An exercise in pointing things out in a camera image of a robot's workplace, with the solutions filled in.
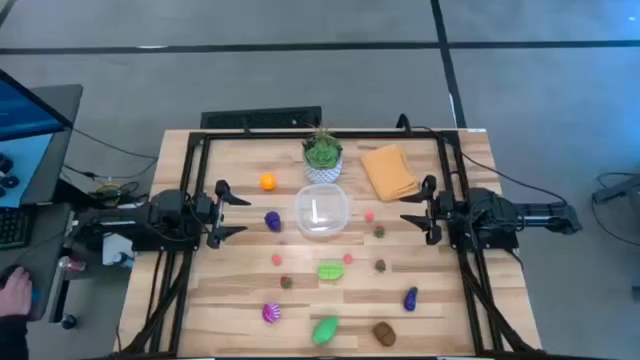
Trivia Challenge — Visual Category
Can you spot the brown toy kiwi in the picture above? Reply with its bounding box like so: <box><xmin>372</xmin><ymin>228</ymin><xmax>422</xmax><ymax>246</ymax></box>
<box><xmin>372</xmin><ymin>321</ymin><xmax>398</xmax><ymax>348</ymax></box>

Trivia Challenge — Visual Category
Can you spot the black cable with connector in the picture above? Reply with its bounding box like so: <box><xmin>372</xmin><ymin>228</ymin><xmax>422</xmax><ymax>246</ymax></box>
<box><xmin>62</xmin><ymin>158</ymin><xmax>159</xmax><ymax>180</ymax></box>

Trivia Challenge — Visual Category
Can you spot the black floor vent grille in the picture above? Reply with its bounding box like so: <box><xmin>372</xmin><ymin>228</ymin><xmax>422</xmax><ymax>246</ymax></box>
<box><xmin>200</xmin><ymin>105</ymin><xmax>323</xmax><ymax>130</ymax></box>

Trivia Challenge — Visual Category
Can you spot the succulent in patterned pot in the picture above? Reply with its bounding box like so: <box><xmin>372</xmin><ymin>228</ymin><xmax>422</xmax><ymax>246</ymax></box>
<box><xmin>301</xmin><ymin>124</ymin><xmax>345</xmax><ymax>185</ymax></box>

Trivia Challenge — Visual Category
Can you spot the folded yellow cloth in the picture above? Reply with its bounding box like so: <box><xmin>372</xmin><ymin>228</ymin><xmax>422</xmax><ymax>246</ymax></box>
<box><xmin>359</xmin><ymin>143</ymin><xmax>422</xmax><ymax>203</ymax></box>

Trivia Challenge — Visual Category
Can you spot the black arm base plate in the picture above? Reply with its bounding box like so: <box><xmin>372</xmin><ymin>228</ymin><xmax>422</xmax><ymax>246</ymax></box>
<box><xmin>446</xmin><ymin>219</ymin><xmax>520</xmax><ymax>251</ymax></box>
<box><xmin>130</xmin><ymin>234</ymin><xmax>202</xmax><ymax>253</ymax></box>

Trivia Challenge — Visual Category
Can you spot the magenta striped toy onion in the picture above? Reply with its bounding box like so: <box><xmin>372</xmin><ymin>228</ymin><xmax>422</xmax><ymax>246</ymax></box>
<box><xmin>261</xmin><ymin>302</ymin><xmax>282</xmax><ymax>325</ymax></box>

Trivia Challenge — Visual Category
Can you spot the grey desk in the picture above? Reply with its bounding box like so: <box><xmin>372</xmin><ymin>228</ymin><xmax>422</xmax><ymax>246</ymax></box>
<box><xmin>0</xmin><ymin>83</ymin><xmax>85</xmax><ymax>324</ymax></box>

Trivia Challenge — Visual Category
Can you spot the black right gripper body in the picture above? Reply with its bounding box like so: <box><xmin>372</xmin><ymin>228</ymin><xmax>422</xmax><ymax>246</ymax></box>
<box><xmin>433</xmin><ymin>191</ymin><xmax>469</xmax><ymax>236</ymax></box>

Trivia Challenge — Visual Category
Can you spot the black monitor cable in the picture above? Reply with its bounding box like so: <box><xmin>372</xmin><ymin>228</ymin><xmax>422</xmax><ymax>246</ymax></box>
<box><xmin>71</xmin><ymin>127</ymin><xmax>159</xmax><ymax>161</ymax></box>

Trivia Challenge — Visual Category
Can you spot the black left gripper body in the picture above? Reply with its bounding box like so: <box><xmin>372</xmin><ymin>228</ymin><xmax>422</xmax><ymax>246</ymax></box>
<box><xmin>192</xmin><ymin>192</ymin><xmax>224</xmax><ymax>240</ymax></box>

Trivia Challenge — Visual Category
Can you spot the computer monitor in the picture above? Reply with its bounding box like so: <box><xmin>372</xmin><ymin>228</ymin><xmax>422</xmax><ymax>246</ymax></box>
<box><xmin>0</xmin><ymin>68</ymin><xmax>76</xmax><ymax>209</ymax></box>

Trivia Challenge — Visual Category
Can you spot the grey stand leg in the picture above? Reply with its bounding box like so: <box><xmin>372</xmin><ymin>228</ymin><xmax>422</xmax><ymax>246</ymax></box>
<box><xmin>592</xmin><ymin>172</ymin><xmax>640</xmax><ymax>246</ymax></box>

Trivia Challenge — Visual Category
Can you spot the clear plastic tupperware container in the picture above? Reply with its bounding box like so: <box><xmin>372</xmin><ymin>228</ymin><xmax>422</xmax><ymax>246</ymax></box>
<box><xmin>293</xmin><ymin>183</ymin><xmax>352</xmax><ymax>240</ymax></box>

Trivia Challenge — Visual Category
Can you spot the white power box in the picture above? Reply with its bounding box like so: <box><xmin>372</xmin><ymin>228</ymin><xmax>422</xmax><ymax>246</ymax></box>
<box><xmin>102</xmin><ymin>233</ymin><xmax>135</xmax><ymax>266</ymax></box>

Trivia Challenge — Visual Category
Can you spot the person's hand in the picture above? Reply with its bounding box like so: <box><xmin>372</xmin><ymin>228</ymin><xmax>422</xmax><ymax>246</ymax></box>
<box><xmin>0</xmin><ymin>266</ymin><xmax>34</xmax><ymax>318</ymax></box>

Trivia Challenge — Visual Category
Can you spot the black keyboard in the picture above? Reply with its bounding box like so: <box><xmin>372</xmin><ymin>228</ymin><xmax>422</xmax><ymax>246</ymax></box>
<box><xmin>0</xmin><ymin>205</ymin><xmax>34</xmax><ymax>250</ymax></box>

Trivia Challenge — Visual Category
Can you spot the red soda can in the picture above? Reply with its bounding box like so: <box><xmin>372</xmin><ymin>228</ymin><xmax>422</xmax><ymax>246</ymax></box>
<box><xmin>58</xmin><ymin>255</ymin><xmax>87</xmax><ymax>274</ymax></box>

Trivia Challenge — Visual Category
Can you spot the black frame cable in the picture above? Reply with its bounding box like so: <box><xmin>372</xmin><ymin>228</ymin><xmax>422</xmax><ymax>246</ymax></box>
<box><xmin>396</xmin><ymin>113</ymin><xmax>570</xmax><ymax>206</ymax></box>

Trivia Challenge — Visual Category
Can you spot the light green toy starfruit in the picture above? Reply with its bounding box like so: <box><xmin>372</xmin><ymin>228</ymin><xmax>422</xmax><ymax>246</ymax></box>
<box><xmin>316</xmin><ymin>262</ymin><xmax>346</xmax><ymax>282</ymax></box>

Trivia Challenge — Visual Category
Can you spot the green toy mango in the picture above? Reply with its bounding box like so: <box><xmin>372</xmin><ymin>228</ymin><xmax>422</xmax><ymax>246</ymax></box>
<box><xmin>311</xmin><ymin>315</ymin><xmax>341</xmax><ymax>346</ymax></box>

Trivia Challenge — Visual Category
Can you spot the person's forearm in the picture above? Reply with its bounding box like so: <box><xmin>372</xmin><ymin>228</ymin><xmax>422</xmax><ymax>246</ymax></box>
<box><xmin>0</xmin><ymin>314</ymin><xmax>29</xmax><ymax>360</ymax></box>

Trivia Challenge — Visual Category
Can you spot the coiled green yellow cable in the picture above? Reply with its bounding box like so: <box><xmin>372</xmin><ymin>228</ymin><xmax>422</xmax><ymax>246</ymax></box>
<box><xmin>89</xmin><ymin>182</ymin><xmax>139</xmax><ymax>207</ymax></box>

